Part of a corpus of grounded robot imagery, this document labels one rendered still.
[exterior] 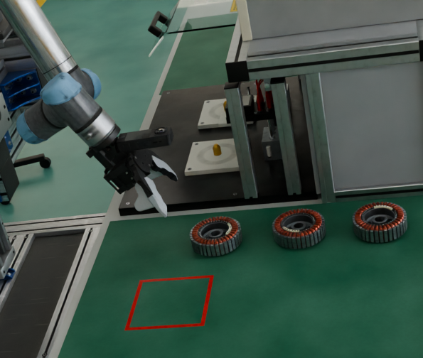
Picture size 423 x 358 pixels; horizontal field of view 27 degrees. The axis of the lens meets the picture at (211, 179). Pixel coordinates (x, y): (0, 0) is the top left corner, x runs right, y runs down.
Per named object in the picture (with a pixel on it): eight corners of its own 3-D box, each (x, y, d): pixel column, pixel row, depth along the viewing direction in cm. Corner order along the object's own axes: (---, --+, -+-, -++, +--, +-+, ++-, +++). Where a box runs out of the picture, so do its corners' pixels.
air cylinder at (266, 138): (264, 160, 218) (261, 141, 215) (266, 145, 224) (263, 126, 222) (285, 159, 217) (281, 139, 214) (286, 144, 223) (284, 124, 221)
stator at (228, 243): (189, 260, 191) (185, 246, 189) (195, 230, 201) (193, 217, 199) (240, 256, 189) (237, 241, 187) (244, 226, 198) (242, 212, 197)
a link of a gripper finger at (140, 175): (154, 197, 186) (136, 162, 188) (161, 193, 185) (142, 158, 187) (143, 199, 182) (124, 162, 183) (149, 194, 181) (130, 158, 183)
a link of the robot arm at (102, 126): (106, 102, 184) (97, 121, 178) (121, 118, 186) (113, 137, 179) (81, 121, 188) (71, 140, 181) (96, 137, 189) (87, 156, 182)
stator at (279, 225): (291, 217, 198) (288, 202, 197) (335, 226, 192) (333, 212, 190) (264, 244, 191) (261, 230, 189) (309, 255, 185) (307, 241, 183)
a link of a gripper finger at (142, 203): (150, 227, 186) (130, 189, 188) (170, 214, 184) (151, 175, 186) (142, 229, 184) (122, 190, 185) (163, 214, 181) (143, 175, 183)
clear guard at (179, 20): (148, 57, 226) (143, 35, 223) (163, 22, 247) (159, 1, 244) (275, 42, 220) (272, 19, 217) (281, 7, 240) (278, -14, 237)
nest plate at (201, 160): (185, 176, 219) (184, 171, 218) (193, 145, 231) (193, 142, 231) (245, 170, 216) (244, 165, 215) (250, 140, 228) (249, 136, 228)
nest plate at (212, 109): (197, 129, 239) (197, 125, 238) (205, 104, 252) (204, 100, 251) (253, 123, 236) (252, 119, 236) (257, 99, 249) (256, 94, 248)
